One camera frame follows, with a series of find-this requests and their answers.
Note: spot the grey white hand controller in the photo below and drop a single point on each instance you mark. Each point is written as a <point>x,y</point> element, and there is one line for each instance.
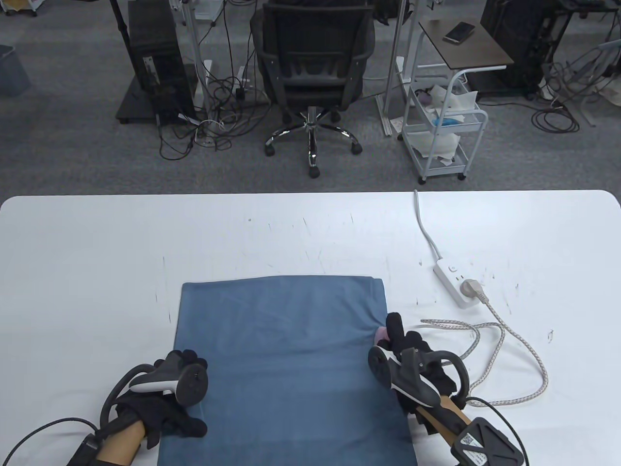
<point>407,383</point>
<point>189,383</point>

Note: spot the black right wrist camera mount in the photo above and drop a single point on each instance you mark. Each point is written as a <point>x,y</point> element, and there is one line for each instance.
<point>490,441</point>

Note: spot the person's right forearm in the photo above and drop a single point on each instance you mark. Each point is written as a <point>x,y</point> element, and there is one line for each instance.
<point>439,417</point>

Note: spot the black floor stand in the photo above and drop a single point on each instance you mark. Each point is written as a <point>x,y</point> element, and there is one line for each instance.
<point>133,104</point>

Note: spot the purple round object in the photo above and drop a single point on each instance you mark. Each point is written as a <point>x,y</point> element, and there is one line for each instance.
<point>424,98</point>

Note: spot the black computer tower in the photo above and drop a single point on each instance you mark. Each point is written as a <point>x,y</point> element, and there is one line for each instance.
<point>509,39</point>
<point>155,48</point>

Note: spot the brown side table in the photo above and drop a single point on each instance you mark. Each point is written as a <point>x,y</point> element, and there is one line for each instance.
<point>475,53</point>

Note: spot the blue pillowcase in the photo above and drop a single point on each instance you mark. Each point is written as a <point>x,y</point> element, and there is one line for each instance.
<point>291,378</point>

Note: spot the person's left forearm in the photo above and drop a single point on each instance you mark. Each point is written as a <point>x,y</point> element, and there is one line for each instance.
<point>121,444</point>

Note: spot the pile of white papers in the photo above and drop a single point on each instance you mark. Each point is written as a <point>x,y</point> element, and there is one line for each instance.
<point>436,143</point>

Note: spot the white metal frame post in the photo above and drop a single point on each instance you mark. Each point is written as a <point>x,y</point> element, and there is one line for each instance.
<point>200,77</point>
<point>389,87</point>

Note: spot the white rolling cart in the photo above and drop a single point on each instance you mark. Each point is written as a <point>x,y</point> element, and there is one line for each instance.
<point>422,167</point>

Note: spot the grey white right hand controller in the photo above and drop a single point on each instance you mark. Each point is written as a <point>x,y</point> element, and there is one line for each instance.
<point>407,383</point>

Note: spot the crumpled white paper sheets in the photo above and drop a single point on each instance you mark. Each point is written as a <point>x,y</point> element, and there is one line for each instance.
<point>456,99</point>

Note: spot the white table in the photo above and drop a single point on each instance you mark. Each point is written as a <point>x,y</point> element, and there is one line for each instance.
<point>73,267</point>

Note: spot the pink electric iron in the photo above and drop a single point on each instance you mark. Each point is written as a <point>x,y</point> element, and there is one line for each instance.
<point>382,334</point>

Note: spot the grey white left hand controller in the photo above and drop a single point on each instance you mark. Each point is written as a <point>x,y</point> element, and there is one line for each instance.
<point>189,383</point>

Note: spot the person's left hand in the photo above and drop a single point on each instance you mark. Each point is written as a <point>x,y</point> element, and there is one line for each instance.
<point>162,415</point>

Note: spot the person's right hand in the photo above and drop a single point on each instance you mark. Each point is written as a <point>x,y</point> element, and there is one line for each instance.
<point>415,340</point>

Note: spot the smartphone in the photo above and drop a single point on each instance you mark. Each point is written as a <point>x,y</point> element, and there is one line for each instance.
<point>458,33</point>

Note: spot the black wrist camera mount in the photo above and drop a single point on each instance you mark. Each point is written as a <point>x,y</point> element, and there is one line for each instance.
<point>490,441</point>
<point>85,451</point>

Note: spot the blue cloth item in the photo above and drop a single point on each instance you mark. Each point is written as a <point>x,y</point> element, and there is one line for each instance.
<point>446,121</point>

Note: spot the black office chair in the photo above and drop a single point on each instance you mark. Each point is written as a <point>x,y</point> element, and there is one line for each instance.
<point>315,63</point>

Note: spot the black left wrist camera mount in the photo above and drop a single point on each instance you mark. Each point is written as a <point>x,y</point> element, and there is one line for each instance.
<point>85,451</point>

